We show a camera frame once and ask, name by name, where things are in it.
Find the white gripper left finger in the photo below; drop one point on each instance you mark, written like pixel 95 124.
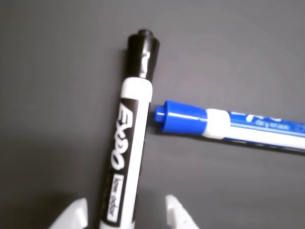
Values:
pixel 76 212

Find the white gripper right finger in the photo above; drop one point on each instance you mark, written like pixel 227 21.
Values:
pixel 177 214

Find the black Expo marker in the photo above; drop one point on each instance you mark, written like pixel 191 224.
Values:
pixel 128 143

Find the blue Expo marker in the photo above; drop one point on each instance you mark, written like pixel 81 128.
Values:
pixel 214 124

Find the dark grey mat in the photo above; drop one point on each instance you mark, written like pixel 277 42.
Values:
pixel 47 71

